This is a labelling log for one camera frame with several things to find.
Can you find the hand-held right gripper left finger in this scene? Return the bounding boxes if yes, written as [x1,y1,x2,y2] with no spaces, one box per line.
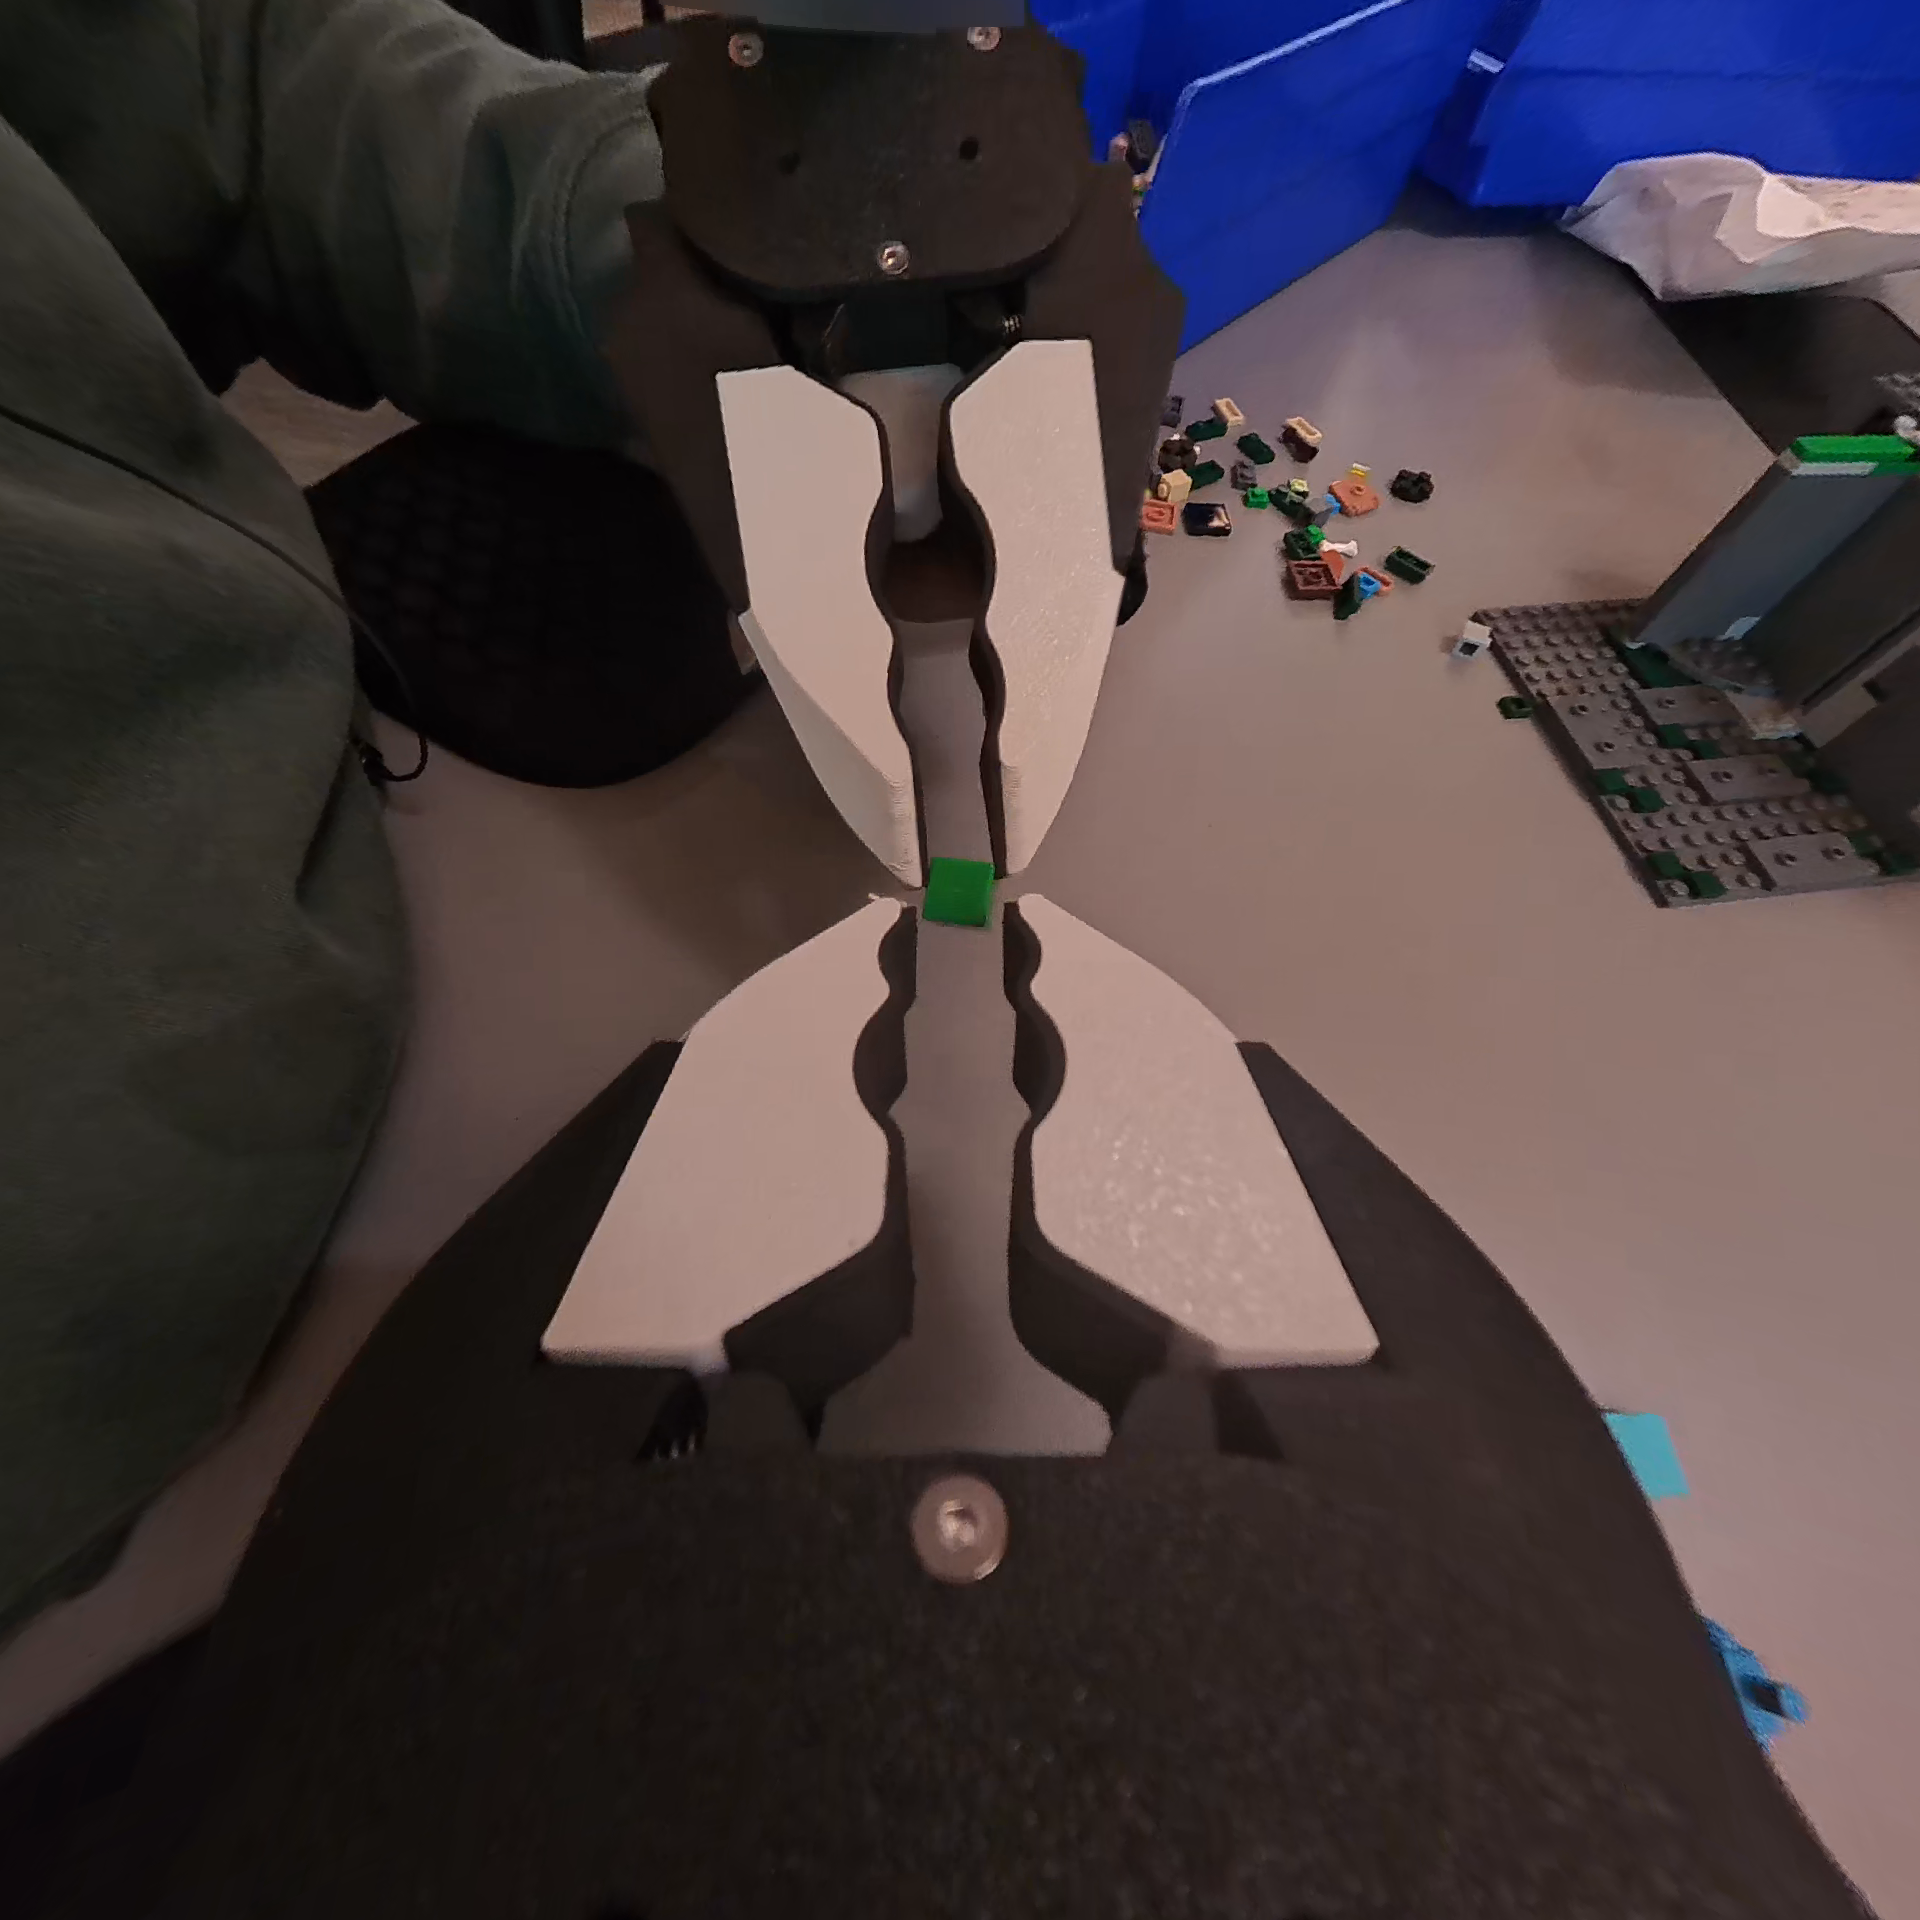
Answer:
[541,899,921,1455]

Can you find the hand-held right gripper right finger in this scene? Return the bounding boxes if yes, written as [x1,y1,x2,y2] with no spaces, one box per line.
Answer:
[1001,893,1382,1455]

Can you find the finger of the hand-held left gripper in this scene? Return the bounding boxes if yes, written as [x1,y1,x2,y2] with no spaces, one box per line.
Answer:
[718,362,923,887]
[949,336,1122,880]

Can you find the light blue cube brick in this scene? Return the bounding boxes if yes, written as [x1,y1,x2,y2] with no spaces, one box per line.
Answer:
[1601,1406,1690,1503]

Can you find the small blue toy creature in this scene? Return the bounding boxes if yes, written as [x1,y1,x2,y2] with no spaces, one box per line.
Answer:
[1701,1618,1810,1757]

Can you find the person's left forearm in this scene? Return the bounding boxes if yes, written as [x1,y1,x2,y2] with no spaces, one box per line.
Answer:
[0,0,671,453]

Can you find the scatter of small loose bricks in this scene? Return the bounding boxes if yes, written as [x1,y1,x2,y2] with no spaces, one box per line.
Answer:
[1138,390,1435,625]

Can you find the dark green hoodie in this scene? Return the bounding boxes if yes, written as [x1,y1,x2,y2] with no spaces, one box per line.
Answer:
[0,119,417,1652]

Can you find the grey brick building model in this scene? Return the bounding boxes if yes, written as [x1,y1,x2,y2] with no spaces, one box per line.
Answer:
[1468,374,1920,910]

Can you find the white crumpled paper bag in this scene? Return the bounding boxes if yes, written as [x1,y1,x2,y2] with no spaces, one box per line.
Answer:
[1557,157,1920,302]

